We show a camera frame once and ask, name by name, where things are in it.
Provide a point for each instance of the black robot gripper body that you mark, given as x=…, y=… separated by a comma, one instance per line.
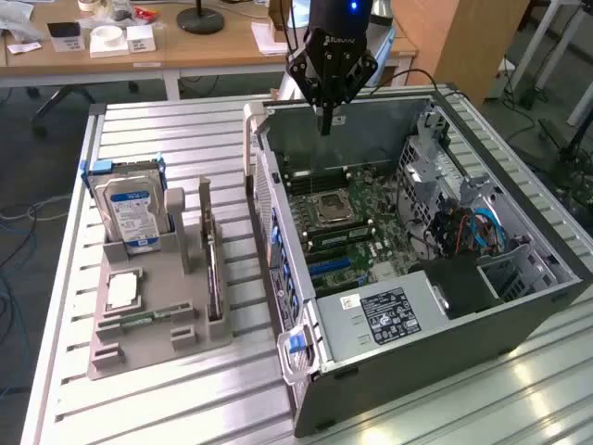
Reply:
x=336, y=41

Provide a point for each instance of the graphics card with metal bracket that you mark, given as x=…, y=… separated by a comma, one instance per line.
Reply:
x=214, y=269

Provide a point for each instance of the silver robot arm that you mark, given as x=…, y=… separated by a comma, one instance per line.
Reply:
x=289, y=88

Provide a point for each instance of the white paper stack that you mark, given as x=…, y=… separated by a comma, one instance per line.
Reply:
x=264, y=41

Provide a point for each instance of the small cardboard box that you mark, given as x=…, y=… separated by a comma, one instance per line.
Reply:
x=273, y=23

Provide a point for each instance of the wooden desk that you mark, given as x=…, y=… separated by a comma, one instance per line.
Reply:
x=241, y=55

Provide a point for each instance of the white label sticker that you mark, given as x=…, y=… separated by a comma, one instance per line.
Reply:
x=340, y=121

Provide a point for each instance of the black round lamp base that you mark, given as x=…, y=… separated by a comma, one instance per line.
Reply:
x=199, y=23

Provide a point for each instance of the silver perforated drive cage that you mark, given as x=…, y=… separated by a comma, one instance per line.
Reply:
x=419, y=199

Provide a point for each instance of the CPU socket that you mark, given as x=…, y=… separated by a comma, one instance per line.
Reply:
x=333, y=208

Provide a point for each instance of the green motherboard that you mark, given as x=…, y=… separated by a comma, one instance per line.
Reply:
x=370, y=218

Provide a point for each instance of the white labelled box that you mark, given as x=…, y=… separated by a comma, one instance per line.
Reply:
x=141, y=39

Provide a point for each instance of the red packet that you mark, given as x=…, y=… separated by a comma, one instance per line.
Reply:
x=143, y=14

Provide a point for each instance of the installed RAM stick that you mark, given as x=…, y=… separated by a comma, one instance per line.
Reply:
x=343, y=236

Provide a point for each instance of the clear bag dark contents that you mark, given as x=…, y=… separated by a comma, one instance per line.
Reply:
x=118, y=15

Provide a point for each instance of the flat white box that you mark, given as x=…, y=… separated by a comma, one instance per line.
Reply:
x=111, y=52

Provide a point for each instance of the blue expansion slot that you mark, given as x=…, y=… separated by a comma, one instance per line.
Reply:
x=331, y=265

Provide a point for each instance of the white tape roll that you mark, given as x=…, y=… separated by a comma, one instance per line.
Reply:
x=95, y=37

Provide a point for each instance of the silver chipset heat sink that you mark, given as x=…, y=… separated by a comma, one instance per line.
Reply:
x=384, y=271

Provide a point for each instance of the hard disk with blue rails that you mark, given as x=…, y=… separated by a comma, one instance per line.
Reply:
x=132, y=208

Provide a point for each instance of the small beige tape roll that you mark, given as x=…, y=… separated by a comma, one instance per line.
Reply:
x=81, y=5

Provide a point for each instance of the black topped white box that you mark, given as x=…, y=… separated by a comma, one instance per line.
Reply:
x=67, y=41

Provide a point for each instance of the black chair base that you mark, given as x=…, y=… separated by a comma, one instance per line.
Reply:
x=55, y=104

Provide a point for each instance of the silver disk bay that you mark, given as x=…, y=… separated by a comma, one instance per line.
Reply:
x=528, y=264

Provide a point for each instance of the grey power supply unit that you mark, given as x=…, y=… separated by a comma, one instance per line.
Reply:
x=343, y=324

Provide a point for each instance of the white paper slip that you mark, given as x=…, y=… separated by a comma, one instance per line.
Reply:
x=23, y=47

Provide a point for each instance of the blue case latch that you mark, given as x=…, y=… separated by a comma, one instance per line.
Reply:
x=296, y=345

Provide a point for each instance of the crumpled plastic bag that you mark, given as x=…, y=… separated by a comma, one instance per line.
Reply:
x=18, y=23

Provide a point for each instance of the silver CPU chip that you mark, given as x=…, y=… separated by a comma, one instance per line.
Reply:
x=122, y=292

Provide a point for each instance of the grey parts rack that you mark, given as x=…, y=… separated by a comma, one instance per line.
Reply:
x=162, y=324

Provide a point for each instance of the green RAM stick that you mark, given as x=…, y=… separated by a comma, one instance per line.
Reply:
x=148, y=317

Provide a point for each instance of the open dark PC case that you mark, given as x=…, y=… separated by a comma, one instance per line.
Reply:
x=417, y=361

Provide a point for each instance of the white table frame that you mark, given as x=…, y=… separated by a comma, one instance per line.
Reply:
x=545, y=28

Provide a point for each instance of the black air duct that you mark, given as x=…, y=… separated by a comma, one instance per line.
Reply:
x=463, y=287

